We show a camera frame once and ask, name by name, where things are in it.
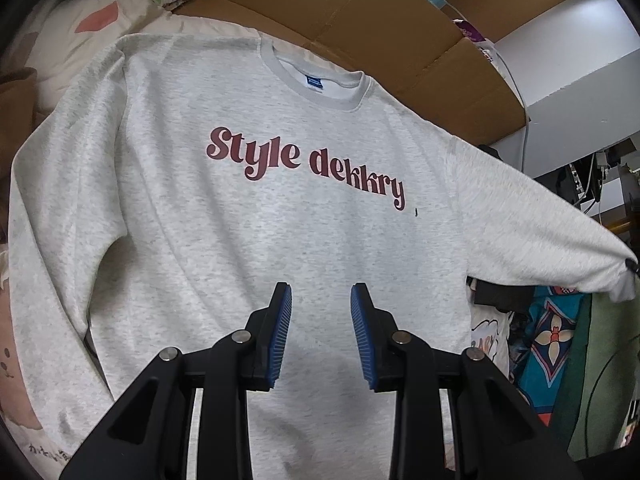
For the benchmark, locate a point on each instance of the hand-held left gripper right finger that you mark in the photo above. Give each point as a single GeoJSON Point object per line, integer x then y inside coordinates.
{"type": "Point", "coordinates": [362, 340]}

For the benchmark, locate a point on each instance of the light grey sweatshirt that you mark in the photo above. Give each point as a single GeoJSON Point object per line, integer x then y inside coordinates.
{"type": "Point", "coordinates": [250, 235]}

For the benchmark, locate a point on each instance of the pale green cloth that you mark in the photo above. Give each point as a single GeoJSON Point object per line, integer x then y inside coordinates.
{"type": "Point", "coordinates": [610, 360]}

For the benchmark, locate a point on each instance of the teal patterned blanket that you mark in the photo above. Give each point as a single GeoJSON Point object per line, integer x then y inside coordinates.
{"type": "Point", "coordinates": [550, 340]}

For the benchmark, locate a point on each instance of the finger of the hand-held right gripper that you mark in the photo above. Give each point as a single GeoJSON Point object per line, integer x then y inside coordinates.
{"type": "Point", "coordinates": [634, 266]}

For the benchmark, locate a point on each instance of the brown cardboard sheet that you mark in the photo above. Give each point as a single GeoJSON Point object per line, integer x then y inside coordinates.
{"type": "Point", "coordinates": [400, 35]}

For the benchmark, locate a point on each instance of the cream bear print blanket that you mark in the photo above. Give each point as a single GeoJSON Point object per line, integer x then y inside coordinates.
{"type": "Point", "coordinates": [55, 50]}

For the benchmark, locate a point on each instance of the brown board panel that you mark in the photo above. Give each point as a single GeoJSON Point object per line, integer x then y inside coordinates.
{"type": "Point", "coordinates": [525, 0]}

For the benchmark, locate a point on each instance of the white curved desk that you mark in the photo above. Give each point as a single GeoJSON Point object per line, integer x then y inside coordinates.
{"type": "Point", "coordinates": [590, 85]}

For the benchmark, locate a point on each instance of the purple packet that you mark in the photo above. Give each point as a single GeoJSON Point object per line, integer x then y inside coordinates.
{"type": "Point", "coordinates": [470, 30]}

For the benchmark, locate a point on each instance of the blue detergent bottle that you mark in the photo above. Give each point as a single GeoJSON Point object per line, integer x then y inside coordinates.
{"type": "Point", "coordinates": [437, 0]}

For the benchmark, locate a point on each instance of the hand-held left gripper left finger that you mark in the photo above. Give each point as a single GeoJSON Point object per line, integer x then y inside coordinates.
{"type": "Point", "coordinates": [280, 340]}

